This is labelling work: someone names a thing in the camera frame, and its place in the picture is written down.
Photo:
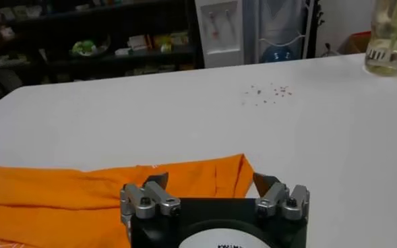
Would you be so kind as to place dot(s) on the glass bowl green fruit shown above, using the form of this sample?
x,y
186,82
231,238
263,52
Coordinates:
x,y
85,47

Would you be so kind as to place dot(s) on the orange t-shirt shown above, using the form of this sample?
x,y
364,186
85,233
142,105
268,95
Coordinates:
x,y
66,202

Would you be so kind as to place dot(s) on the green white medicine box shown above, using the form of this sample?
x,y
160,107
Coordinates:
x,y
161,39

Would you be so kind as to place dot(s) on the knotted grey plastic bag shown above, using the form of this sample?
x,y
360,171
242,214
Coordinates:
x,y
329,51

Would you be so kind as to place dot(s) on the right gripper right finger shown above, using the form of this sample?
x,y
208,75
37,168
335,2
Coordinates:
x,y
272,199

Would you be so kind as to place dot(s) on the black shelf unit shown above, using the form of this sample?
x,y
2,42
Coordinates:
x,y
83,64

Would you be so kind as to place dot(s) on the small lime green box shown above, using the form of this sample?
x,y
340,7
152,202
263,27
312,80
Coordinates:
x,y
166,48

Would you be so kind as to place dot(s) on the white red medicine box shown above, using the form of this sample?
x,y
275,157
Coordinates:
x,y
138,42

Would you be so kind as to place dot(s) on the white orange medicine box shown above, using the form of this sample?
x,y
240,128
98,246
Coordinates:
x,y
179,38

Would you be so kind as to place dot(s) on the blue water jug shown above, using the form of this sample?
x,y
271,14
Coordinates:
x,y
277,54

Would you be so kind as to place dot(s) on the black folded tripod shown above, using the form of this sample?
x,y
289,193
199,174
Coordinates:
x,y
316,30

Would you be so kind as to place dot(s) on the green lid drinking bottle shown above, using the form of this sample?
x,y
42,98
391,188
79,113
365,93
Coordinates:
x,y
390,44

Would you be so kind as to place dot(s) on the red trimmed cardboard box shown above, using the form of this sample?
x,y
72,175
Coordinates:
x,y
355,44

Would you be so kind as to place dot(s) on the white water dispenser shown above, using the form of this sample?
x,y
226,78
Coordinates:
x,y
220,40

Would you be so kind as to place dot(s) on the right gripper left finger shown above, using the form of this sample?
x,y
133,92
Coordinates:
x,y
162,199

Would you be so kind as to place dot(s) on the flat white medicine box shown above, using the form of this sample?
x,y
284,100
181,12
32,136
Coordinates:
x,y
123,51

